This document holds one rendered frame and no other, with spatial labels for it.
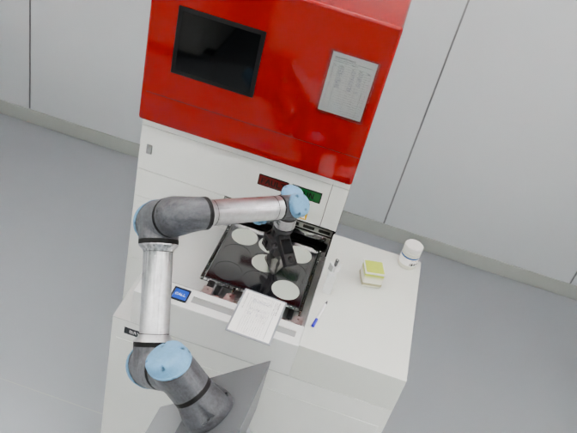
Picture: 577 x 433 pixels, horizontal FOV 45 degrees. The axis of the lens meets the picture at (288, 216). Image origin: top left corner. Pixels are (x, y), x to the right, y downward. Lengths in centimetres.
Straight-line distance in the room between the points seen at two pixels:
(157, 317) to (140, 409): 72
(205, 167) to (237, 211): 69
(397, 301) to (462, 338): 154
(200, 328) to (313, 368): 38
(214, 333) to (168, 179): 75
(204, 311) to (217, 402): 40
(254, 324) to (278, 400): 31
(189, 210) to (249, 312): 48
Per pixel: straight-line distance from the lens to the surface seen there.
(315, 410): 239
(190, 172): 271
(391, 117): 405
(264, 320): 224
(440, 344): 389
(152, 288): 201
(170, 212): 193
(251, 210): 204
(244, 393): 198
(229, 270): 249
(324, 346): 223
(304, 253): 265
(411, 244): 261
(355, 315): 237
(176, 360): 187
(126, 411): 271
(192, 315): 225
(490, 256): 450
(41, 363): 332
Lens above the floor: 252
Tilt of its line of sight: 35 degrees down
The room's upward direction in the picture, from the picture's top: 16 degrees clockwise
